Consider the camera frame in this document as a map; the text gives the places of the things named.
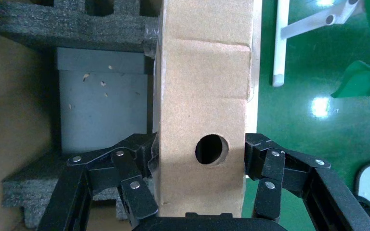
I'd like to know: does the small cardboard box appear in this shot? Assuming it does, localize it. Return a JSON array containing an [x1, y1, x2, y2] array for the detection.
[[153, 0, 255, 219]]

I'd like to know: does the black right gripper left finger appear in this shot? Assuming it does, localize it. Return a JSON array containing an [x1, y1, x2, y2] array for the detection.
[[36, 133, 160, 231]]

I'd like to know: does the black foam insert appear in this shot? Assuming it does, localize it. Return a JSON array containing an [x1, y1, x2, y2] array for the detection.
[[0, 0, 160, 53], [1, 150, 155, 229]]

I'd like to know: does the white metal table frame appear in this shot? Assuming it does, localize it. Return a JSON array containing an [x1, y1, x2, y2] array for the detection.
[[272, 0, 364, 88]]

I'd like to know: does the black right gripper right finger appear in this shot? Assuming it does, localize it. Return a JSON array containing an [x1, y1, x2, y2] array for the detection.
[[244, 133, 370, 231]]

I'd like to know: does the large open cardboard carton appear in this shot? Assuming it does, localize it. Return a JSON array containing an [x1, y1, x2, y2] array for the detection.
[[0, 0, 263, 231]]

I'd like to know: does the green tablecloth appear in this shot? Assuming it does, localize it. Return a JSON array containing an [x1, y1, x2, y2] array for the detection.
[[330, 0, 370, 99]]

